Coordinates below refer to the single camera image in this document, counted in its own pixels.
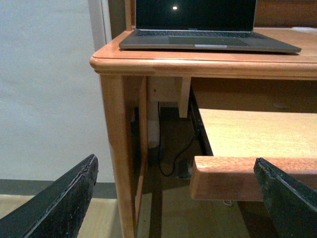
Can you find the grey open laptop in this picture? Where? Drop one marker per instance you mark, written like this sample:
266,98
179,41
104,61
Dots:
200,25

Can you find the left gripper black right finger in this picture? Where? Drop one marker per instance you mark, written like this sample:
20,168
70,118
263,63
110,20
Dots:
291,204

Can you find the wooden pull-out keyboard tray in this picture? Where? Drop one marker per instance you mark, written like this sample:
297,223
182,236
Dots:
238,128

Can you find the wooden desk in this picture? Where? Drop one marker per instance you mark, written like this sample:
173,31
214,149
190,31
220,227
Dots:
130,79

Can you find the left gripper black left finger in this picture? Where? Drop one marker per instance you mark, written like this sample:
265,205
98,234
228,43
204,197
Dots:
57,211

